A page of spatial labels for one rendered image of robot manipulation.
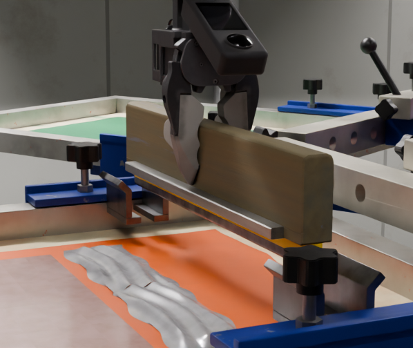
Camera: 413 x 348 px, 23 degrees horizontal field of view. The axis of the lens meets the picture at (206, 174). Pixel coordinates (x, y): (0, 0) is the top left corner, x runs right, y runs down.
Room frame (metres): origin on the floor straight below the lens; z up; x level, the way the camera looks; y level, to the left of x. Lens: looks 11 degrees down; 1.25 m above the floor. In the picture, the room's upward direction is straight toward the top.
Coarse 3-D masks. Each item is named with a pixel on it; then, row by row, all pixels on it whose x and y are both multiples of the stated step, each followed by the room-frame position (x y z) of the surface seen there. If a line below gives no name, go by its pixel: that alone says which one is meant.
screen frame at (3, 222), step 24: (0, 216) 1.15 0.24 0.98; (24, 216) 1.16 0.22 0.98; (48, 216) 1.18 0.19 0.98; (72, 216) 1.19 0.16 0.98; (96, 216) 1.20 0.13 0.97; (144, 216) 1.23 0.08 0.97; (192, 216) 1.25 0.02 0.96; (0, 240) 1.15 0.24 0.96; (336, 240) 1.05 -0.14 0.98; (360, 240) 1.02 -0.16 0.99; (384, 240) 1.02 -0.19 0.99; (384, 264) 0.97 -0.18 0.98; (408, 264) 0.93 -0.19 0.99; (408, 288) 0.93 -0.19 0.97
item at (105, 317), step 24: (192, 288) 0.96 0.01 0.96; (216, 288) 0.96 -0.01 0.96; (240, 288) 0.96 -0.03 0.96; (264, 288) 0.96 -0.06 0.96; (0, 312) 0.89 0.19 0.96; (24, 312) 0.89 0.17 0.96; (48, 312) 0.89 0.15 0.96; (72, 312) 0.89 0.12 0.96; (96, 312) 0.89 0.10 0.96; (120, 312) 0.89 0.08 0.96; (240, 312) 0.89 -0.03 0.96; (264, 312) 0.89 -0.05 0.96; (0, 336) 0.82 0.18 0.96; (24, 336) 0.82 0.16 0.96; (48, 336) 0.82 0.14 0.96; (72, 336) 0.82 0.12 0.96; (96, 336) 0.82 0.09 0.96; (120, 336) 0.82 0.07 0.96; (144, 336) 0.82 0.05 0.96
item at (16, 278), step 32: (0, 256) 1.08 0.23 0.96; (32, 256) 1.08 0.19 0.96; (160, 256) 1.08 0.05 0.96; (192, 256) 1.08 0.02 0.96; (224, 256) 1.08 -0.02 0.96; (256, 256) 1.08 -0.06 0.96; (0, 288) 0.96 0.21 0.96; (32, 288) 0.96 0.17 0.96; (64, 288) 0.96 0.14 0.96; (96, 288) 0.96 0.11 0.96
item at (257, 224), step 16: (144, 176) 1.07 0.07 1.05; (160, 176) 1.04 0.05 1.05; (176, 192) 1.00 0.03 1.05; (192, 192) 0.96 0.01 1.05; (208, 208) 0.93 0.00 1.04; (224, 208) 0.90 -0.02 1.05; (240, 208) 0.89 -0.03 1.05; (240, 224) 0.87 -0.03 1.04; (256, 224) 0.84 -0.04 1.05; (272, 224) 0.83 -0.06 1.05
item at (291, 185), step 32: (128, 128) 1.15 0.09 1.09; (160, 128) 1.07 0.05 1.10; (224, 128) 0.95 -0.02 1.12; (128, 160) 1.15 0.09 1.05; (160, 160) 1.07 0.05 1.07; (224, 160) 0.92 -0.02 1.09; (256, 160) 0.87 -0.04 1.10; (288, 160) 0.82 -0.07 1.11; (320, 160) 0.80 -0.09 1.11; (224, 192) 0.92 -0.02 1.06; (256, 192) 0.87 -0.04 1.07; (288, 192) 0.82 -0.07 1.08; (320, 192) 0.80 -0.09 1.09; (288, 224) 0.82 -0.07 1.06; (320, 224) 0.80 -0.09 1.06
